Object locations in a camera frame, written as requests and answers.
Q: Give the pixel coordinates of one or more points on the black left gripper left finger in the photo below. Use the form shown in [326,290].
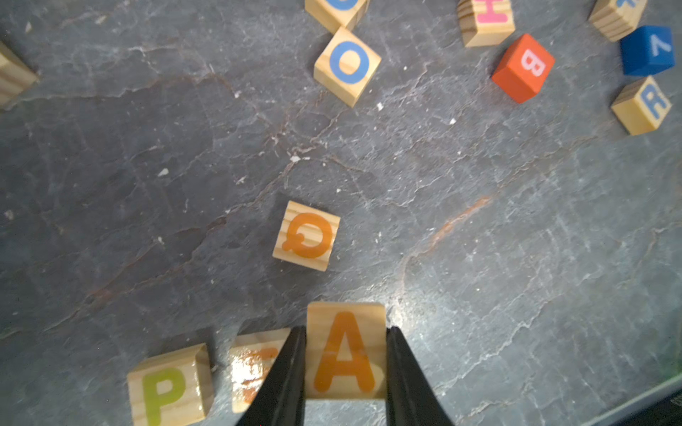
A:
[281,398]

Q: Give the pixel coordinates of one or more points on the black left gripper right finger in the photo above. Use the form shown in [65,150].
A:
[410,399]

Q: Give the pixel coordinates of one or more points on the wooden block orange E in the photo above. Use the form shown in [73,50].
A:
[251,357]

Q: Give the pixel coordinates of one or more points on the wooden block orange A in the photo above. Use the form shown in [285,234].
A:
[346,352]

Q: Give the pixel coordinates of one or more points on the red block letter B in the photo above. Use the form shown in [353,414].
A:
[524,68]

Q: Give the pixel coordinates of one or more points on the wooden block orange Q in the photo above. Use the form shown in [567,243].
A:
[306,237]

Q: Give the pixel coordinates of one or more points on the wooden block blue O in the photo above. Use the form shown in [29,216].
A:
[346,66]

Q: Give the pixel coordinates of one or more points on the wooden block blue R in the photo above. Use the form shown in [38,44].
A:
[641,106]

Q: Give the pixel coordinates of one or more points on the wooden block pink H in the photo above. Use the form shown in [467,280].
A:
[485,22]

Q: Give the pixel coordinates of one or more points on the plain wooden block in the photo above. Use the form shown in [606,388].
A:
[16,77]

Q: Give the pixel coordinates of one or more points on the blue number 7 block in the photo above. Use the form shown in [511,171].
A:
[648,51]

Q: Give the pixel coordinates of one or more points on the wooden block blue F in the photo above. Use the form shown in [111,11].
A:
[616,19]

